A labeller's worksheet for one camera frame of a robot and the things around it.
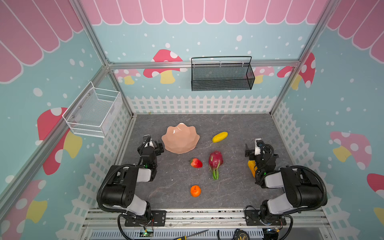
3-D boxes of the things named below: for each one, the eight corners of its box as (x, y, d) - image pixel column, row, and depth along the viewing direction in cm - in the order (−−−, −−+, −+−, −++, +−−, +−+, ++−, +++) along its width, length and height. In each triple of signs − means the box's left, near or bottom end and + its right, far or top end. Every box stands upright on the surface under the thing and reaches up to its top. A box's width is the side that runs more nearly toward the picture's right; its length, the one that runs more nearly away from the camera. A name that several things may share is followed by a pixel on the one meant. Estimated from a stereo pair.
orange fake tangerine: (190, 197, 83) (190, 194, 79) (190, 188, 86) (190, 185, 82) (201, 197, 83) (201, 194, 79) (200, 188, 86) (201, 185, 82)
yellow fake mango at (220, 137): (214, 144, 105) (215, 140, 101) (211, 139, 107) (211, 136, 104) (228, 138, 108) (229, 134, 105) (224, 133, 111) (225, 130, 107)
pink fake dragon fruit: (209, 181, 88) (210, 176, 82) (208, 156, 98) (209, 150, 92) (223, 181, 88) (225, 176, 82) (220, 156, 98) (222, 150, 92)
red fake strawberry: (190, 168, 93) (190, 165, 90) (190, 161, 96) (190, 158, 93) (202, 168, 93) (202, 165, 90) (201, 161, 96) (202, 158, 93)
